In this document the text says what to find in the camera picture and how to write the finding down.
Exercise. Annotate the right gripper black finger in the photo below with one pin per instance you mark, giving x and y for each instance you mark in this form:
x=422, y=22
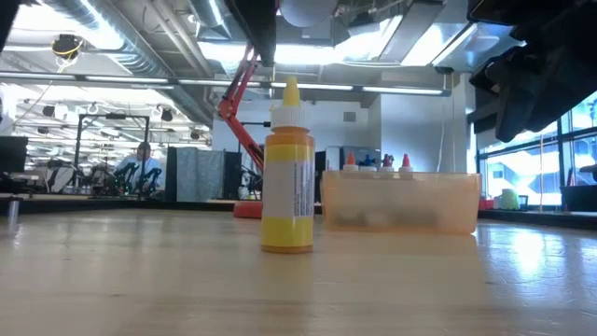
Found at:
x=501, y=74
x=522, y=114

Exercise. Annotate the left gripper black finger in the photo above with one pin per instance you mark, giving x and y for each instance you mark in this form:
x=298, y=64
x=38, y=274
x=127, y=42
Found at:
x=261, y=28

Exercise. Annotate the purple food colouring bottle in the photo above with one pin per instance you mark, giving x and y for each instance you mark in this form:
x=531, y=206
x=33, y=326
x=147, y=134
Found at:
x=387, y=161

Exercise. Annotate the red food colouring bottle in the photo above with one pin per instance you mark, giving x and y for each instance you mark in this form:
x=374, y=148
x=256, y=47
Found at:
x=351, y=159

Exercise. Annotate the blue food colouring bottle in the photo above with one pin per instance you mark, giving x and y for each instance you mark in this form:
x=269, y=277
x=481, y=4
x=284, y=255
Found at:
x=368, y=163

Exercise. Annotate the yellow food colouring bottle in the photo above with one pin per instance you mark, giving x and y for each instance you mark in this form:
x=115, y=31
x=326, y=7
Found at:
x=287, y=186

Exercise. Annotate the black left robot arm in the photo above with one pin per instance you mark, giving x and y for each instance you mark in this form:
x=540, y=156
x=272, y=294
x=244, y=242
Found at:
x=5, y=18

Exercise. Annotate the green object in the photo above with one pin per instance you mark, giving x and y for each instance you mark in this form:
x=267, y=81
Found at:
x=509, y=199

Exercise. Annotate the small red object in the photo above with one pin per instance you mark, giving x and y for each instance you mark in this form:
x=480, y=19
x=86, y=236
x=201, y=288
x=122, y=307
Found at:
x=487, y=204

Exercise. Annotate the red desk lamp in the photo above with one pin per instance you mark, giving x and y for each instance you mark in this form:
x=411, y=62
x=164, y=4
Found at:
x=238, y=126

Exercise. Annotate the black chair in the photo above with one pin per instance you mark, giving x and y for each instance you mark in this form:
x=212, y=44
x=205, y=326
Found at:
x=578, y=198

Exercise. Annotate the long fluorescent light strip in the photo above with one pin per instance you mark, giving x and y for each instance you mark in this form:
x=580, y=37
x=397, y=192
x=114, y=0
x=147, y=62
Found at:
x=373, y=88

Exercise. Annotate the black spotlight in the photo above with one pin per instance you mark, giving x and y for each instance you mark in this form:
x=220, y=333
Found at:
x=166, y=114
x=48, y=110

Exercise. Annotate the grey cabinet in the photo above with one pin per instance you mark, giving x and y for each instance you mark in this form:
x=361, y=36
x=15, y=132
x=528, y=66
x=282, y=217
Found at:
x=337, y=156

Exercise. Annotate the orange translucent plastic bin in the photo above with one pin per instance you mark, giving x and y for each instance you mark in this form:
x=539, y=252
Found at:
x=401, y=200

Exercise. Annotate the grey partition panel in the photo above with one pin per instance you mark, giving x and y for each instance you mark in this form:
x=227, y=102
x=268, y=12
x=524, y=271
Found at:
x=200, y=175

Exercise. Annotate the person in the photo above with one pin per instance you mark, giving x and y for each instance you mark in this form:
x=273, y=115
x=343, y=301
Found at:
x=140, y=170

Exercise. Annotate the black monitor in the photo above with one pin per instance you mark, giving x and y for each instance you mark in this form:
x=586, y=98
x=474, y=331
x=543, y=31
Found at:
x=11, y=154

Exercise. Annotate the black frame with camera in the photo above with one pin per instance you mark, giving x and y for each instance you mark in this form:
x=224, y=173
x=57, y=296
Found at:
x=254, y=123

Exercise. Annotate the ribbed silver air duct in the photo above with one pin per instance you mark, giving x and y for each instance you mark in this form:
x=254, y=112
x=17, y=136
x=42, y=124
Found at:
x=140, y=51

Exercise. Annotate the grey wall vent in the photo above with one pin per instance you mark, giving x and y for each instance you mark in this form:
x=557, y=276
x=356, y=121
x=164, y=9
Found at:
x=350, y=116

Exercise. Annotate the grey metal post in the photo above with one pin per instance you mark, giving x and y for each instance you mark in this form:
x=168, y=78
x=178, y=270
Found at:
x=13, y=212

